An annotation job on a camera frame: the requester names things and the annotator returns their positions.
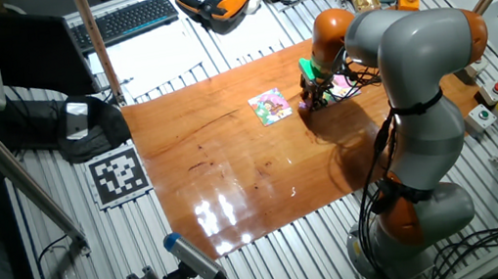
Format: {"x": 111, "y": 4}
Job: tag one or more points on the white paper sheet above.
{"x": 252, "y": 30}
{"x": 153, "y": 60}

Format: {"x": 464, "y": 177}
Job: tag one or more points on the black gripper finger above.
{"x": 309, "y": 103}
{"x": 324, "y": 101}

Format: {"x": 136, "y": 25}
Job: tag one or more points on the silver camera with blue cap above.
{"x": 192, "y": 258}

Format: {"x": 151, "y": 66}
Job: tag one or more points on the black and white marker tag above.
{"x": 118, "y": 176}

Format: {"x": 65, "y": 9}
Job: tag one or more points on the glossy wooden board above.
{"x": 232, "y": 162}

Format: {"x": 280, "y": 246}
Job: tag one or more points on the black monitor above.
{"x": 18, "y": 50}

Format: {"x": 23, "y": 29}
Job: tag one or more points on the grey box with red button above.
{"x": 493, "y": 93}
{"x": 477, "y": 68}

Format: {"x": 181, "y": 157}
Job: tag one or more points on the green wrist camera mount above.
{"x": 308, "y": 69}

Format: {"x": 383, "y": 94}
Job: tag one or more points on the black keyboard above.
{"x": 127, "y": 21}

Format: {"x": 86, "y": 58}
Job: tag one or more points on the orange box with red button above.
{"x": 408, "y": 1}

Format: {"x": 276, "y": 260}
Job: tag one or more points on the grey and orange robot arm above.
{"x": 418, "y": 50}

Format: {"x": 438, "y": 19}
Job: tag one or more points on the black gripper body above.
{"x": 315, "y": 86}

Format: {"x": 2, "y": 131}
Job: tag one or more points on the slanted aluminium beam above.
{"x": 11, "y": 167}

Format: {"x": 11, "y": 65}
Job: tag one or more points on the grey box with green button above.
{"x": 481, "y": 118}

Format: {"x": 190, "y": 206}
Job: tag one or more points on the complete cartoon puzzle picture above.
{"x": 345, "y": 88}

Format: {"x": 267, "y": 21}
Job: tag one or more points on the cartoon puzzle with missing piece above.
{"x": 270, "y": 107}

